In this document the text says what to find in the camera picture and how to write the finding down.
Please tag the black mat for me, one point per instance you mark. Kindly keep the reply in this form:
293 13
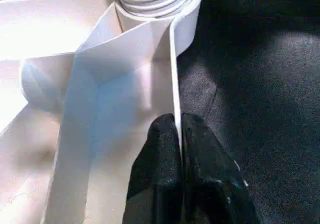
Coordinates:
262 96

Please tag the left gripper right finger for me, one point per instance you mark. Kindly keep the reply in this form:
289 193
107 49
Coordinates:
210 179

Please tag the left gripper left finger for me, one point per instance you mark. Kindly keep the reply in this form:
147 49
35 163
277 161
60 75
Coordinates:
157 174

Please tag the white plastic table top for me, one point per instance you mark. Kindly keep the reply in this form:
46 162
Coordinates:
75 84

